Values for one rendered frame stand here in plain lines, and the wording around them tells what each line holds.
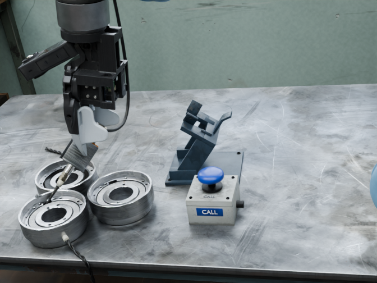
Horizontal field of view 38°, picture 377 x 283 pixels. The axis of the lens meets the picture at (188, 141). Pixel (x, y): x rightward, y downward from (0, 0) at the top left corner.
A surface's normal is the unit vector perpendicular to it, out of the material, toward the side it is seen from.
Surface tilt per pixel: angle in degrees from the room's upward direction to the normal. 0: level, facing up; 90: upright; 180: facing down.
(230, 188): 0
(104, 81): 90
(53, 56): 93
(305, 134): 0
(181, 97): 0
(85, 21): 94
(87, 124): 86
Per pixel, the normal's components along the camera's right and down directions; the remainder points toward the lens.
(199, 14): -0.21, 0.49
